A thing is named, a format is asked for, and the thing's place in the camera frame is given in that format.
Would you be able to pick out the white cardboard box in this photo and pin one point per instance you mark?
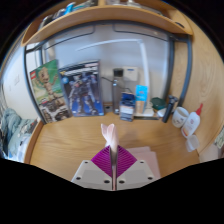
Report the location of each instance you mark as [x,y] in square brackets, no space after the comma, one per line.
[131,74]

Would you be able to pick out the pale pink towel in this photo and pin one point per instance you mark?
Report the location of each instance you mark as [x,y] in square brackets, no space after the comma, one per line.
[111,136]

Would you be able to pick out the green tree-figure toy box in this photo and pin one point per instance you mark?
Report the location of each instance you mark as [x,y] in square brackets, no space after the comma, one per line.
[46,90]

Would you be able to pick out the wooden wall shelf unit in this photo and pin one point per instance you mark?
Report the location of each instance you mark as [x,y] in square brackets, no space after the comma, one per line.
[100,16]

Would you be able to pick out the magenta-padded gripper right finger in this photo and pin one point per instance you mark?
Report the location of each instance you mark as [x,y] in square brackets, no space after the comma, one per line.
[136,174]

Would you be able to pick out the bed with teal blanket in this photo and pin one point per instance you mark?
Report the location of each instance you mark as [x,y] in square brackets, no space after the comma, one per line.
[15,133]

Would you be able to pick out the blue robot model kit box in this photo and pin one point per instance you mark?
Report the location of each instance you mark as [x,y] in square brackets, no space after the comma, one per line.
[81,90]

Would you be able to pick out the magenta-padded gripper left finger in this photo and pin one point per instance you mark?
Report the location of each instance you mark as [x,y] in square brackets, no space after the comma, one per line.
[93,175]

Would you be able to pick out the light blue and orange box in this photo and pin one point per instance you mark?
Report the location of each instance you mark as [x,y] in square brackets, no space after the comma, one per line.
[141,98]

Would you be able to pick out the white desk lamp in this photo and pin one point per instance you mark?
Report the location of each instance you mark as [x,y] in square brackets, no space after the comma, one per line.
[145,66]

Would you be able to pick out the dark grey metal frame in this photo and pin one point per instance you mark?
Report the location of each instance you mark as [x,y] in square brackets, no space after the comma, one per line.
[186,73]

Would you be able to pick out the small dark blue box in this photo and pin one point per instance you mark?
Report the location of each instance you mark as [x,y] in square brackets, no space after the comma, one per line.
[127,107]

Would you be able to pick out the clear plastic food container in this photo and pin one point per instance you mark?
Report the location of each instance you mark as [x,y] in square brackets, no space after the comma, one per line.
[192,143]

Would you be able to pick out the white printed mug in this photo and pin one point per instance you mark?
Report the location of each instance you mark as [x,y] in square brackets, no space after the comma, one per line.
[180,117]

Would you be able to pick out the white red-capped lotion bottle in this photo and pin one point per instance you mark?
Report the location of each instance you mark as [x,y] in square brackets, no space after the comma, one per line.
[191,123]

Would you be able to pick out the clear grey water bottle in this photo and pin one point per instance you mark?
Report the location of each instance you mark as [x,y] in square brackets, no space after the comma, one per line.
[117,93]

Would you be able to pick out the round dark green tin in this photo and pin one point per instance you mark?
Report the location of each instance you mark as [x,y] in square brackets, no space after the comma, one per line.
[158,103]

